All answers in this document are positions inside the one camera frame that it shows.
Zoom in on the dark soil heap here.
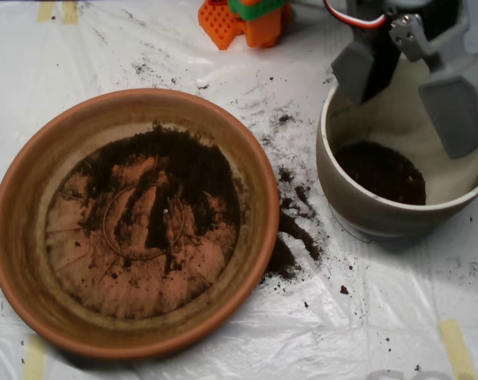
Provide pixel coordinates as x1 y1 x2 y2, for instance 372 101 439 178
333 141 427 206

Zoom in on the dark soil pile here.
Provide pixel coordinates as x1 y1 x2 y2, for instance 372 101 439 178
78 122 242 274

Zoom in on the white plant pot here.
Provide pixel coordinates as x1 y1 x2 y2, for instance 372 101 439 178
316 53 478 238

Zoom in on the spilled dark soil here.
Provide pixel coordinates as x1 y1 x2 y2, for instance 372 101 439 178
258 165 327 290

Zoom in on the terracotta plant saucer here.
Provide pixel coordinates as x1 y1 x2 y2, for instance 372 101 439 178
0 88 281 361

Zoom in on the clear plastic sheet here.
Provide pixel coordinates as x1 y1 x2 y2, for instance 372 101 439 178
0 0 478 380

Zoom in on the beige masking tape strip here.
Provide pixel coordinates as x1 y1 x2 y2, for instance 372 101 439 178
36 0 57 23
438 318 478 380
23 335 49 380
62 0 80 25

